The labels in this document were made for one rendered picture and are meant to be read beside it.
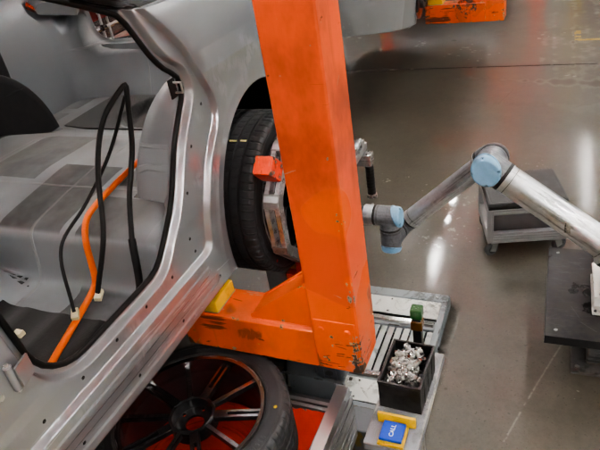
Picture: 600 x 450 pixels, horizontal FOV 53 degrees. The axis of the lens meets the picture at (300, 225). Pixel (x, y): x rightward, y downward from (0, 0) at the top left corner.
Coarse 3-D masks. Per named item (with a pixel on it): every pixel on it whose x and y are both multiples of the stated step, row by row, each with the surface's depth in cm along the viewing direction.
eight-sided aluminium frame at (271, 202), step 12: (276, 144) 219; (276, 156) 219; (264, 192) 217; (276, 192) 215; (264, 204) 216; (276, 204) 214; (276, 216) 217; (276, 228) 224; (276, 240) 225; (288, 240) 226; (276, 252) 227; (288, 252) 226
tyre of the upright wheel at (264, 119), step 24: (240, 120) 230; (264, 120) 225; (240, 144) 219; (264, 144) 219; (240, 168) 216; (240, 192) 215; (240, 216) 217; (240, 240) 222; (264, 240) 225; (240, 264) 240; (264, 264) 231; (288, 264) 248
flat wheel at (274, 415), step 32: (192, 352) 222; (224, 352) 220; (160, 384) 218; (192, 384) 214; (224, 384) 224; (256, 384) 206; (128, 416) 203; (160, 416) 201; (192, 416) 204; (224, 416) 197; (256, 416) 195; (288, 416) 194; (96, 448) 191; (128, 448) 192; (192, 448) 188; (256, 448) 181; (288, 448) 193
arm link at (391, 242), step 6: (402, 228) 266; (384, 234) 260; (390, 234) 258; (396, 234) 259; (402, 234) 264; (384, 240) 261; (390, 240) 260; (396, 240) 260; (402, 240) 265; (384, 246) 263; (390, 246) 261; (396, 246) 262; (384, 252) 265; (390, 252) 263; (396, 252) 263
